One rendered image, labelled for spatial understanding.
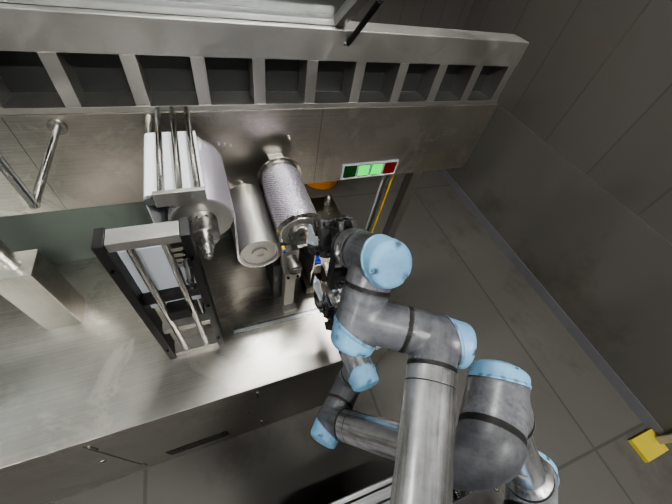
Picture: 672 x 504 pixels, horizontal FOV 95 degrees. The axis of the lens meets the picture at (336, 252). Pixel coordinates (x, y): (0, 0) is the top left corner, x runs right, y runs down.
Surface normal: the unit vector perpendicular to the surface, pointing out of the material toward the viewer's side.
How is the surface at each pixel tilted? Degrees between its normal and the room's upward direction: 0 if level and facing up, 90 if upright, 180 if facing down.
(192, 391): 0
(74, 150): 90
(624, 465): 0
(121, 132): 90
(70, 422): 0
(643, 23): 90
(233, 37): 90
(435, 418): 11
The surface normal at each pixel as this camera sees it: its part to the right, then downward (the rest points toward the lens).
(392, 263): 0.36, 0.18
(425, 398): -0.30, -0.55
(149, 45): 0.34, 0.76
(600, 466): 0.15, -0.62
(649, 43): -0.94, 0.15
